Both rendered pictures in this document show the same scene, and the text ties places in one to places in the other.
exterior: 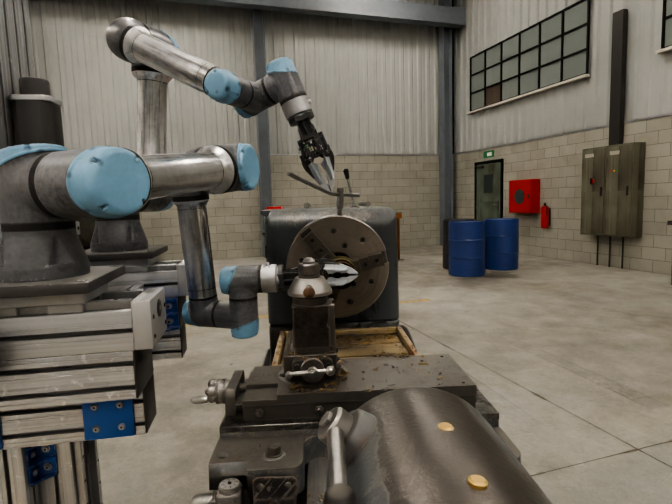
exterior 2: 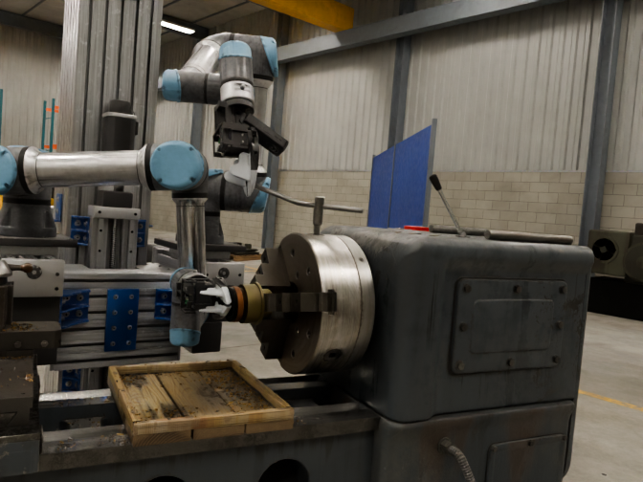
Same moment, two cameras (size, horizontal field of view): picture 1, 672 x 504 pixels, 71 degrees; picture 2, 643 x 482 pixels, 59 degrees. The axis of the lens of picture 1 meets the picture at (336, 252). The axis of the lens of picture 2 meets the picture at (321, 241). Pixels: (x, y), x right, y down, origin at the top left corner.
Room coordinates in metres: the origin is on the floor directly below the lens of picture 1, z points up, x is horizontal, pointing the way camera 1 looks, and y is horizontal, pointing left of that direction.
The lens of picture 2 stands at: (0.94, -1.18, 1.29)
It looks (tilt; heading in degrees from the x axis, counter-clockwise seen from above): 3 degrees down; 65
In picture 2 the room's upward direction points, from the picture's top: 5 degrees clockwise
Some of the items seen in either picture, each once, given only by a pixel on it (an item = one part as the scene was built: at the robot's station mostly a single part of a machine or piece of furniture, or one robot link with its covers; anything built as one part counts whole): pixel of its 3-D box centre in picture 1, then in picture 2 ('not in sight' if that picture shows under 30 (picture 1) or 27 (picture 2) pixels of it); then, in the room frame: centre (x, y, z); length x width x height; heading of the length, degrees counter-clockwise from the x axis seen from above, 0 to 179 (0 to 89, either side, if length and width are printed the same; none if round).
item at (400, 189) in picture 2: not in sight; (389, 224); (5.17, 5.75, 1.18); 4.12 x 0.80 x 2.35; 69
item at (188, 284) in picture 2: (301, 277); (200, 293); (1.24, 0.09, 1.08); 0.12 x 0.09 x 0.08; 91
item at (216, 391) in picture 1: (210, 391); not in sight; (0.81, 0.23, 0.95); 0.07 x 0.04 x 0.04; 93
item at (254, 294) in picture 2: (340, 273); (249, 303); (1.32, -0.01, 1.08); 0.09 x 0.09 x 0.09; 4
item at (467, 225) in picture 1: (466, 248); not in sight; (7.69, -2.15, 0.44); 0.59 x 0.59 x 0.88
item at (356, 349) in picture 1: (344, 350); (193, 394); (1.21, -0.01, 0.89); 0.36 x 0.30 x 0.04; 93
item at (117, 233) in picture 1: (118, 232); (200, 226); (1.34, 0.62, 1.21); 0.15 x 0.15 x 0.10
